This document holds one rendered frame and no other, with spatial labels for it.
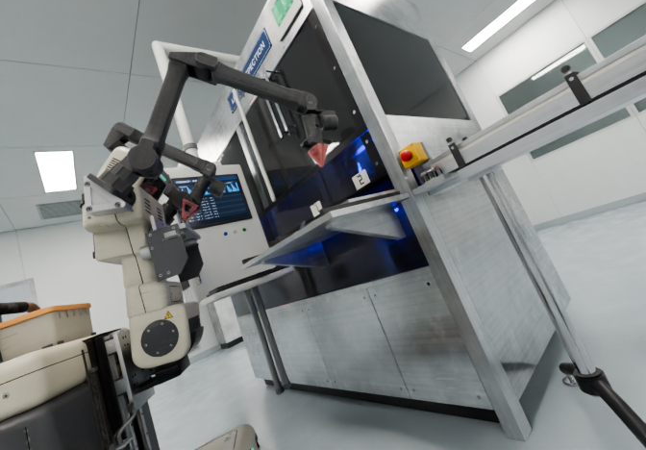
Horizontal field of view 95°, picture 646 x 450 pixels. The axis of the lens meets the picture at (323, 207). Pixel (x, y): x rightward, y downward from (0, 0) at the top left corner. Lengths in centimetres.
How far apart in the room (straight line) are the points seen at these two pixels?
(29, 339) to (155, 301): 33
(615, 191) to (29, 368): 572
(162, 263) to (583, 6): 572
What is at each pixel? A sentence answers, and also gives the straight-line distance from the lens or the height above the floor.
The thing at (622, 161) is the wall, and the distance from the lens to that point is 558.
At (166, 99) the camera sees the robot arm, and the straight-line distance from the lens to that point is 112.
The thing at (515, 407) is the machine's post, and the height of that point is 9.
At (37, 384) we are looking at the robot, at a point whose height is 73.
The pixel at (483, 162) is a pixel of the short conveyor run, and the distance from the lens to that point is 114.
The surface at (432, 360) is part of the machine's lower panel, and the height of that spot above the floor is 26.
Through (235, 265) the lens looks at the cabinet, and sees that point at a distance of 175.
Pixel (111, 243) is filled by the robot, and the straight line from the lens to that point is 118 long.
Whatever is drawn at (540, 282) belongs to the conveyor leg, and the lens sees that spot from 122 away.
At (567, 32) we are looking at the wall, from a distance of 582.
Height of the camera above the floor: 75
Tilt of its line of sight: 10 degrees up
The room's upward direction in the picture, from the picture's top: 22 degrees counter-clockwise
